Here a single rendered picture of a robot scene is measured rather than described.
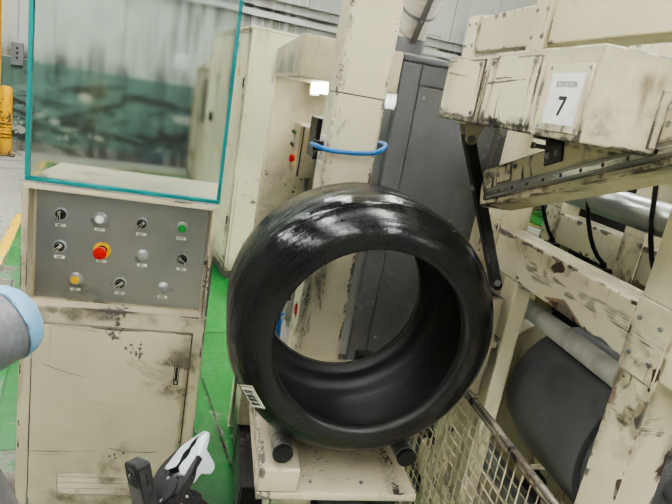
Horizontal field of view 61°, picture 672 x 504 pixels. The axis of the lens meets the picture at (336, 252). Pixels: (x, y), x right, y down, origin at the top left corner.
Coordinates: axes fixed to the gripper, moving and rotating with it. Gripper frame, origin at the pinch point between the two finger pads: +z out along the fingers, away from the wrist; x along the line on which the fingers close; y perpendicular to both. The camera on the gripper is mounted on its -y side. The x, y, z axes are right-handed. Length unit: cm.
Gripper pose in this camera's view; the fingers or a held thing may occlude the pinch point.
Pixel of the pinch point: (201, 435)
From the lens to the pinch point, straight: 113.8
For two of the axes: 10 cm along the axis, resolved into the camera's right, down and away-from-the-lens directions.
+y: 4.8, 7.2, 5.0
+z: 4.5, -6.9, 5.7
